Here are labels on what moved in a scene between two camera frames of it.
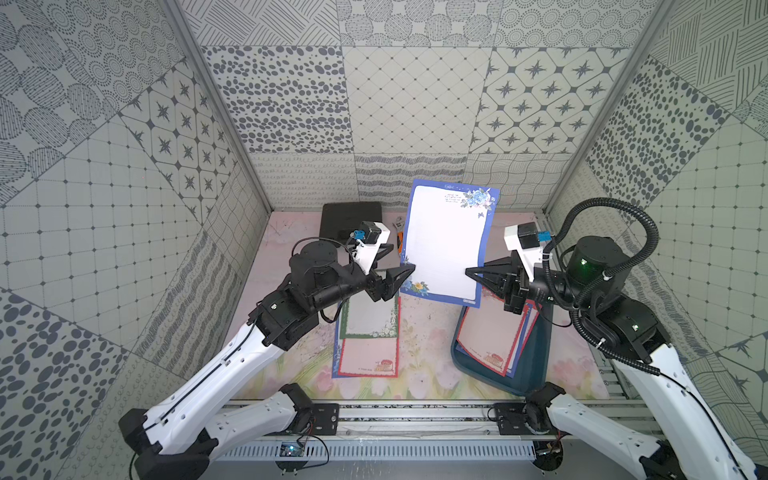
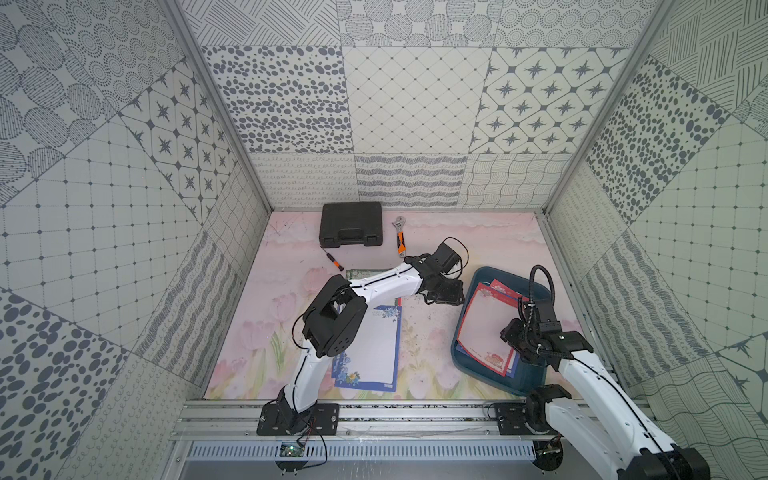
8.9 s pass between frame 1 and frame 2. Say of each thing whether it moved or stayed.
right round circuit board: stayed
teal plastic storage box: stayed
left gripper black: moved
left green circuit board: stayed
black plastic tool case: stayed
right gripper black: moved
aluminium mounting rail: stayed
